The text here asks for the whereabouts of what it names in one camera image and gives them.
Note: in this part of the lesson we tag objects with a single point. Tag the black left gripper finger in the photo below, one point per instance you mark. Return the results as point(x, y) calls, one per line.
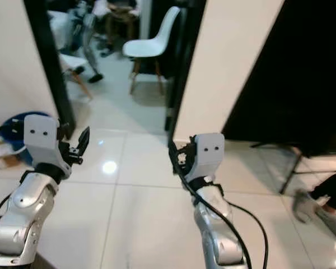
point(84, 140)
point(64, 131)

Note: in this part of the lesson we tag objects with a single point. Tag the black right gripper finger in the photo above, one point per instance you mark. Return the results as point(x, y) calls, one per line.
point(174, 156)

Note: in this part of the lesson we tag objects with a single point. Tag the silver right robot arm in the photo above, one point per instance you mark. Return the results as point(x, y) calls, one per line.
point(215, 230)

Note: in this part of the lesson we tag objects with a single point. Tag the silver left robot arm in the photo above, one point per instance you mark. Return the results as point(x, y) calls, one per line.
point(22, 218)

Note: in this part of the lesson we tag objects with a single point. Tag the blue plastic bucket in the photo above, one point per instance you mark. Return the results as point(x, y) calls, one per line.
point(17, 126)

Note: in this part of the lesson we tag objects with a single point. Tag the pile of papers and boxes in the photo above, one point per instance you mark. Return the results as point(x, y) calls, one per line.
point(0, 148)

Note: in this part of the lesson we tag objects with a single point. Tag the white shell chair wooden legs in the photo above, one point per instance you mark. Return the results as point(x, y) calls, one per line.
point(151, 46)
point(73, 61)

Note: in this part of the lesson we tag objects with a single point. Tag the black door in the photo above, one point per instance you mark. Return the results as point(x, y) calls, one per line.
point(185, 61)

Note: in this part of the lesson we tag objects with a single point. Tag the seated person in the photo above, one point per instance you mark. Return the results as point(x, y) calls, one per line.
point(87, 39)

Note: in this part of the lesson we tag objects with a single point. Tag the black metal furniture legs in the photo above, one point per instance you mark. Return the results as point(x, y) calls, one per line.
point(294, 168)

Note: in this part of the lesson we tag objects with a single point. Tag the person leg with grey shoe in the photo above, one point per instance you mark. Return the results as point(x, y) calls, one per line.
point(325, 202)

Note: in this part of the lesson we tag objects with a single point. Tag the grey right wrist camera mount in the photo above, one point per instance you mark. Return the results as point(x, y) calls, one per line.
point(208, 154)

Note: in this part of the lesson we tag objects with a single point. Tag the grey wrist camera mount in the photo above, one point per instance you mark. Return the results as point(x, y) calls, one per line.
point(43, 143)
point(208, 154)

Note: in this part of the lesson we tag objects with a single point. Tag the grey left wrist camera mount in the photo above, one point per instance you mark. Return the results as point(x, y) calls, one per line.
point(43, 143)

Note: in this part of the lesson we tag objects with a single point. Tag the black door frame post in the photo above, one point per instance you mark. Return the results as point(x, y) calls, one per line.
point(47, 56)

